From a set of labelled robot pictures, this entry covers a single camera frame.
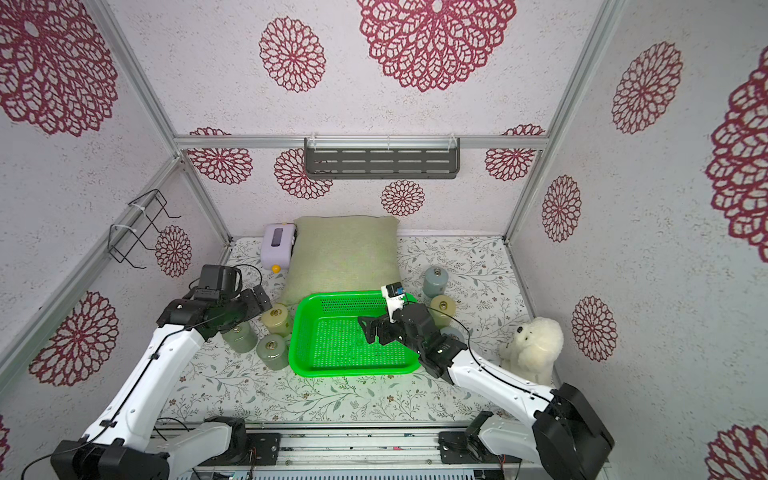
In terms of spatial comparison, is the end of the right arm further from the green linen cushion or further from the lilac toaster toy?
the lilac toaster toy

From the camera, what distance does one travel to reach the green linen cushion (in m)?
0.97

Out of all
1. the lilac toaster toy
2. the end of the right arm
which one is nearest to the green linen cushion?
the lilac toaster toy
